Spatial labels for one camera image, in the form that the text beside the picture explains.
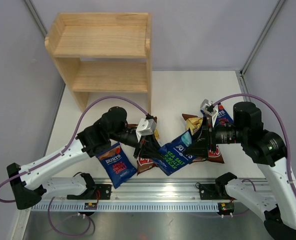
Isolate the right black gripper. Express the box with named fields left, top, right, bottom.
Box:
left=184, top=114, right=247, bottom=158

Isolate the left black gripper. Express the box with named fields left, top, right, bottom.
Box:
left=110, top=126, right=166, bottom=161

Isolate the Burts sea salt vinegar bag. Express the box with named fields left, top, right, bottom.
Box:
left=153, top=130, right=197, bottom=176

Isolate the Burts spicy chilli bag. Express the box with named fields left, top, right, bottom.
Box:
left=96, top=142, right=137, bottom=189
left=201, top=103, right=233, bottom=127

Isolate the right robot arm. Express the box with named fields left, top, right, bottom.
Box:
left=185, top=100, right=296, bottom=240

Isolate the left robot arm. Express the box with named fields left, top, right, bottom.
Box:
left=7, top=106, right=160, bottom=210

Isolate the left Chuba cassava chips bag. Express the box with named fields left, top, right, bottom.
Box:
left=137, top=129, right=161, bottom=175

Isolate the chuba cassava chips bag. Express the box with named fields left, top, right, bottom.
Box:
left=137, top=129, right=161, bottom=175
left=182, top=113, right=224, bottom=164

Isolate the right Chuba cassava chips bag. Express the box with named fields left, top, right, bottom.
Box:
left=182, top=113, right=224, bottom=164

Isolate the wooden two-tier shelf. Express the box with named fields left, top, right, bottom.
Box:
left=45, top=12, right=152, bottom=111

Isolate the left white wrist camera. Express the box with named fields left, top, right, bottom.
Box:
left=136, top=118, right=157, bottom=141

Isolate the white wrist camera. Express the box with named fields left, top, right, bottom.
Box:
left=200, top=99, right=219, bottom=127
left=136, top=118, right=157, bottom=141

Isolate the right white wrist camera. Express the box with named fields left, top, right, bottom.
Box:
left=200, top=99, right=219, bottom=127

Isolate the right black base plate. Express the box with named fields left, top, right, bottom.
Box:
left=196, top=182, right=220, bottom=200

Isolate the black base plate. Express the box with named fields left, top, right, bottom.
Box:
left=88, top=183, right=112, bottom=200
left=196, top=182, right=220, bottom=200

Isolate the aluminium mounting rail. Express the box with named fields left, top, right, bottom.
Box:
left=31, top=177, right=273, bottom=213

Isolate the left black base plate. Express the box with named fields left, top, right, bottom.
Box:
left=88, top=183, right=112, bottom=200

